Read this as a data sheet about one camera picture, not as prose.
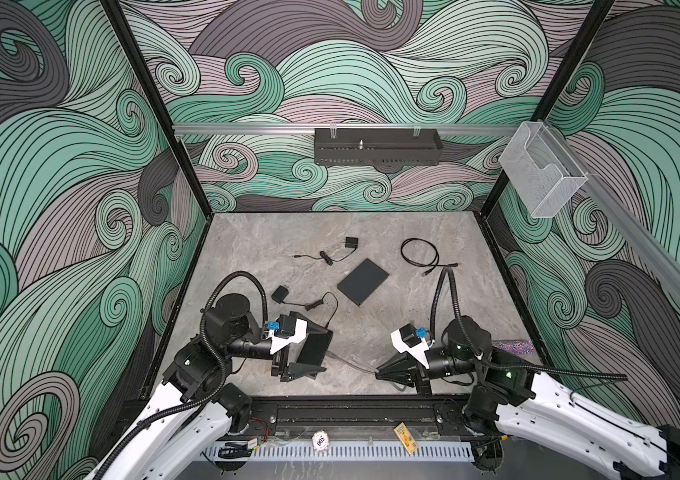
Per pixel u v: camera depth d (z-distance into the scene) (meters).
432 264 1.04
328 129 0.92
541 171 0.80
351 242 1.10
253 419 0.73
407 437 0.70
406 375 0.56
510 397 0.49
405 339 0.52
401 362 0.57
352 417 0.74
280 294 0.96
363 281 1.01
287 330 0.46
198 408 0.47
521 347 0.83
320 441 0.65
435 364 0.55
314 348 0.83
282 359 0.51
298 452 0.70
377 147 0.99
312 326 0.57
